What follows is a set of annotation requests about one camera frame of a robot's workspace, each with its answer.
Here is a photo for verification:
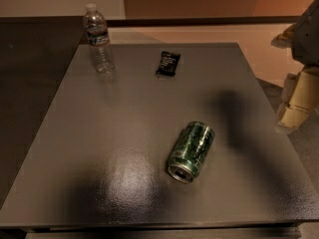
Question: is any clear plastic water bottle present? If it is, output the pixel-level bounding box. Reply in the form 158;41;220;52
83;3;115;74

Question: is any white-grey gripper body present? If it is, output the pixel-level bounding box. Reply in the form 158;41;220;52
292;0;319;66

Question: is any black snack packet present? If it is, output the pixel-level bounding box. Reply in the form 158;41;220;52
156;51;180;77

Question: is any green soda can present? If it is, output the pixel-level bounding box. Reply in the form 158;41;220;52
167;121;214;183

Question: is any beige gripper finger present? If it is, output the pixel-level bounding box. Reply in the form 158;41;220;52
271;24;296;49
275;66;319;134

